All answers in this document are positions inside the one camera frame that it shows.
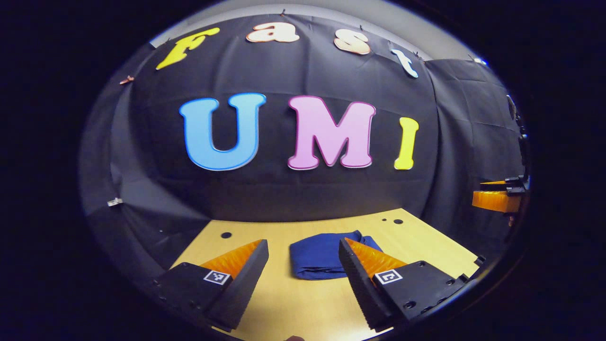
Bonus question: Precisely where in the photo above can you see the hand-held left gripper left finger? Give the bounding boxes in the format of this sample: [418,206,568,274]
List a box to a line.
[154,238,269,333]

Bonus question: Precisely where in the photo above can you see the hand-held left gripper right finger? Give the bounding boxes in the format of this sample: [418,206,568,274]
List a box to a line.
[338,237,470,332]

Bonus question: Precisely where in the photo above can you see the blue jeans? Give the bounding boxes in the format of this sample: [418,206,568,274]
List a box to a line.
[289,230,384,281]

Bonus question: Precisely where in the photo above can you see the dark metal stand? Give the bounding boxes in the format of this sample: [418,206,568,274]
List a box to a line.
[506,94,530,166]

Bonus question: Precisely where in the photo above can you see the black backdrop cloth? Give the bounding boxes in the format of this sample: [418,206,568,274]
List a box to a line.
[79,13,528,282]

